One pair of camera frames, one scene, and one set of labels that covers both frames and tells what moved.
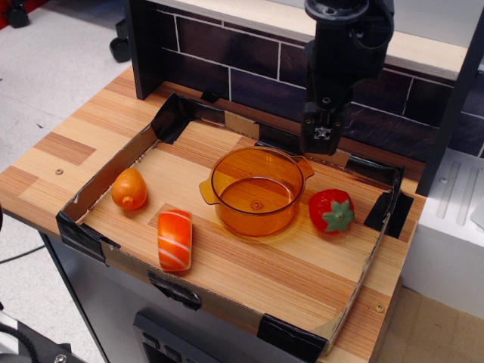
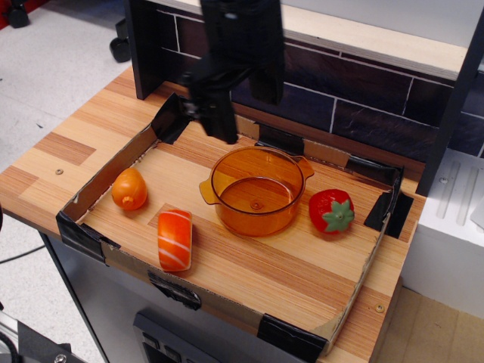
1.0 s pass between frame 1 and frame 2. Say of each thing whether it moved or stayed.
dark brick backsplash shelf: stayed
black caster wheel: stayed
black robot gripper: moved
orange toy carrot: stayed
